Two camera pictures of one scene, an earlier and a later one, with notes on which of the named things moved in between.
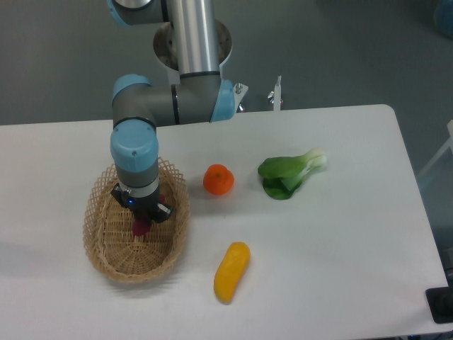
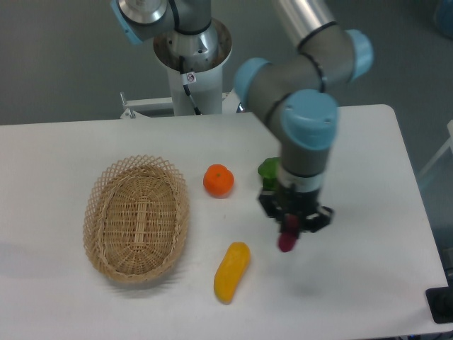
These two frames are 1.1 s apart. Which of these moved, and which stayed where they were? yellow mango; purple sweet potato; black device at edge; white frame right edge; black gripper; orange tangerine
Moved: black gripper; purple sweet potato
Stayed: orange tangerine; yellow mango; white frame right edge; black device at edge
